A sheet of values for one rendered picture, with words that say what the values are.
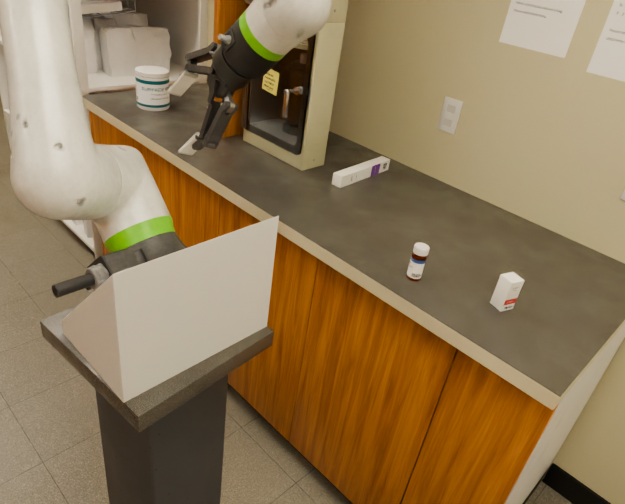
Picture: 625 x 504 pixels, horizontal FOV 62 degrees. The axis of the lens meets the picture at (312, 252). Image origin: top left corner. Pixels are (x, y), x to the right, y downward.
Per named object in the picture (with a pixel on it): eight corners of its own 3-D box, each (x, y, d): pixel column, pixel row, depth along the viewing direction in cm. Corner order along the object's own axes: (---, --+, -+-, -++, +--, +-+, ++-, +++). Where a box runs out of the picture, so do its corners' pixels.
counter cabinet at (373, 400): (213, 242, 309) (219, 89, 262) (539, 483, 196) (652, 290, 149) (105, 279, 266) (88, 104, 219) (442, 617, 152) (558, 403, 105)
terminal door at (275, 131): (244, 127, 193) (251, 10, 172) (300, 156, 176) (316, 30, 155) (242, 128, 192) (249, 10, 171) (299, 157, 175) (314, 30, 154)
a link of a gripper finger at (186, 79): (185, 73, 100) (184, 69, 100) (167, 93, 104) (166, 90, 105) (198, 77, 102) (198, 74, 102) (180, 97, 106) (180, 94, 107)
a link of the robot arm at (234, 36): (292, 69, 88) (281, 25, 91) (236, 47, 80) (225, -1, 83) (270, 89, 92) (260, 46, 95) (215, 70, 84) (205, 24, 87)
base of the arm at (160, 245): (75, 298, 79) (59, 262, 79) (47, 321, 89) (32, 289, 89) (210, 250, 97) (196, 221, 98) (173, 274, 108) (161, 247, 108)
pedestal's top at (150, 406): (139, 433, 87) (138, 417, 85) (42, 336, 102) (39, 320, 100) (272, 345, 109) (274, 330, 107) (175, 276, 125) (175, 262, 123)
